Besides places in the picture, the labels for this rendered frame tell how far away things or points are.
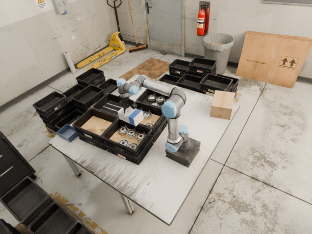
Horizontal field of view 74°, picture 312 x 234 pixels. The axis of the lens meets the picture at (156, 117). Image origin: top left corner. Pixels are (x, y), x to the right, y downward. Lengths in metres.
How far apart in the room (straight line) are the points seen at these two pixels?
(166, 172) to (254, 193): 1.21
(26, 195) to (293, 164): 3.07
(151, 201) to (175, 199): 0.20
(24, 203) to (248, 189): 2.40
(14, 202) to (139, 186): 1.29
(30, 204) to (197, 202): 1.72
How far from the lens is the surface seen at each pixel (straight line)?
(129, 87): 1.66
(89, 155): 2.24
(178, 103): 1.46
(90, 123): 2.38
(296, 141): 3.46
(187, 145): 1.93
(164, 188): 1.87
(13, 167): 3.02
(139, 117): 1.87
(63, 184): 3.07
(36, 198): 2.49
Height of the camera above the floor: 2.35
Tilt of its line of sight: 42 degrees down
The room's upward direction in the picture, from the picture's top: 7 degrees counter-clockwise
